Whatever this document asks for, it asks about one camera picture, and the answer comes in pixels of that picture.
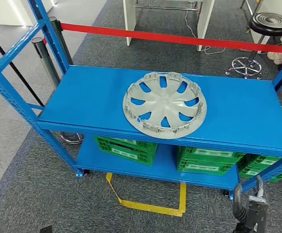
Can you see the black round stool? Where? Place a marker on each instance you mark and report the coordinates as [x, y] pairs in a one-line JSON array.
[[270, 24]]

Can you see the silver plastic wheel cover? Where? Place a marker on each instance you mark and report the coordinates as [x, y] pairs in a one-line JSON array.
[[164, 106]]

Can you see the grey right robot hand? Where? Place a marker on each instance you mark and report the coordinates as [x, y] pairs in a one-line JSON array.
[[256, 215]]

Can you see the chrome stanchion post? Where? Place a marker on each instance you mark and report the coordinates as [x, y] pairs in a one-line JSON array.
[[65, 51], [46, 61]]

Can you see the red barrier belt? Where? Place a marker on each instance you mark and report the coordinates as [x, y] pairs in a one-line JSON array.
[[155, 36]]

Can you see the white table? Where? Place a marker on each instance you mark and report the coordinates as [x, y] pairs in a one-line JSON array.
[[128, 19]]

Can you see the blue metal shelf rack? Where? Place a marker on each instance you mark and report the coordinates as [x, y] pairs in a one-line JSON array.
[[94, 96]]

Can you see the black barrier belt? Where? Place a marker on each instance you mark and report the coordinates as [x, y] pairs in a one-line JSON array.
[[29, 86]]

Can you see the dark metal bracket plate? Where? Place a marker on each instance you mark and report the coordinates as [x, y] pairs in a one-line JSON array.
[[46, 230]]

